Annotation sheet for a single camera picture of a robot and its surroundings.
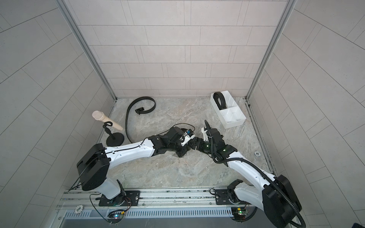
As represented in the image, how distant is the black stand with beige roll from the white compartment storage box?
0.68 m

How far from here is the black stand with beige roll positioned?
0.73m

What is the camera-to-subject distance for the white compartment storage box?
980 mm
